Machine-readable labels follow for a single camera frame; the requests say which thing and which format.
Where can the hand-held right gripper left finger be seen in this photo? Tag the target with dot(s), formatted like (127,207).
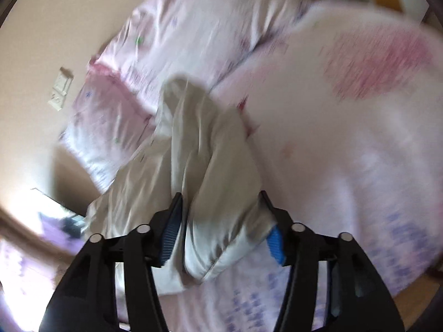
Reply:
(169,238)

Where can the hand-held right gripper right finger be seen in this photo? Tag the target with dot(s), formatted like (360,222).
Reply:
(275,245)

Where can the light grey puffer jacket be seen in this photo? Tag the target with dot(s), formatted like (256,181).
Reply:
(207,166)

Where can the black flat screen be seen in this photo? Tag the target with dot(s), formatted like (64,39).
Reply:
(59,224)

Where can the pink floral bed cover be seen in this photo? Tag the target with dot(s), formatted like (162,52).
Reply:
(346,145)

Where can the pink floral pillow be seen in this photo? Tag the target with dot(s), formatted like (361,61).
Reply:
(103,128)
(207,24)

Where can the white wall switch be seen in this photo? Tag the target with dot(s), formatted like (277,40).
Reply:
(60,90)

